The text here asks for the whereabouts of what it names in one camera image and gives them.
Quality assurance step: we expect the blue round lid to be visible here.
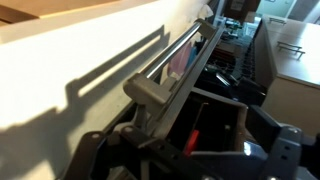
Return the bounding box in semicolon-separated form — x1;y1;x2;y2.
186;45;200;68

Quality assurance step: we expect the grey dish rack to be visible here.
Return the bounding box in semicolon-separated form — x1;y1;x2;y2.
122;18;268;161

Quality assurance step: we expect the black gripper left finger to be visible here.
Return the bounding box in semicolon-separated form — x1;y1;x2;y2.
60;124;188;180

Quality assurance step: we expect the beige wooden cabinet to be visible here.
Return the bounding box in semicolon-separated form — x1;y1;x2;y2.
253;14;320;138

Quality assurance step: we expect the pink plastic bowl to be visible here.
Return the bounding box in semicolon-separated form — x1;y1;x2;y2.
167;42;193;78

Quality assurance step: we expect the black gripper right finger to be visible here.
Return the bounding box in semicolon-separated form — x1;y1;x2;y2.
189;124;304;180

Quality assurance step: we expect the metal cabinet handle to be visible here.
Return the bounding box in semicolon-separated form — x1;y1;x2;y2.
275;40;306;62
267;16;288;27

